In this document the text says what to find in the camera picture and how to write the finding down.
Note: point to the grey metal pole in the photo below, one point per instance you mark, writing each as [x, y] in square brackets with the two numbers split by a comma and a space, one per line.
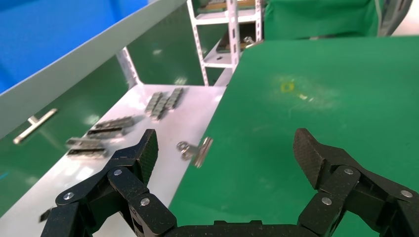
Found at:
[392, 16]

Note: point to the white perforated shelf post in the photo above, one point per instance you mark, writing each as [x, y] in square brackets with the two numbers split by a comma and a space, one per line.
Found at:
[128, 68]

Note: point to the small black plastic piece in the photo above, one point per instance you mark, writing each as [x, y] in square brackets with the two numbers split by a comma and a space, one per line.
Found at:
[45, 216]

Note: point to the green fabric backdrop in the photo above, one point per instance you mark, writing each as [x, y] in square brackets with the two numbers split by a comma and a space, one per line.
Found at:
[320, 18]

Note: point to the green table cloth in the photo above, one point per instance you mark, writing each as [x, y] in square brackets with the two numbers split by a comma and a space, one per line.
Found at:
[278, 130]

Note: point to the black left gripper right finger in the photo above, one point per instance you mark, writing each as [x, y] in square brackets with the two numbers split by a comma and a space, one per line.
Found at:
[340, 186]

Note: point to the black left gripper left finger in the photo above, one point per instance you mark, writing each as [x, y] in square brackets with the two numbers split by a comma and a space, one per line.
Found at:
[127, 186]

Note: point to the white metal storage rack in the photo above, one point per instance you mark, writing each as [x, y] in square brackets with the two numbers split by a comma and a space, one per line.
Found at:
[233, 32]

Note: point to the white metal shelf board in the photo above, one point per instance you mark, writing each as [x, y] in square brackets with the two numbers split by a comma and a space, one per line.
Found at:
[82, 68]

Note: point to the silver metal T bar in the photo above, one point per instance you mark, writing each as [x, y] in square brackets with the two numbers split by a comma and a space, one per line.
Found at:
[34, 126]

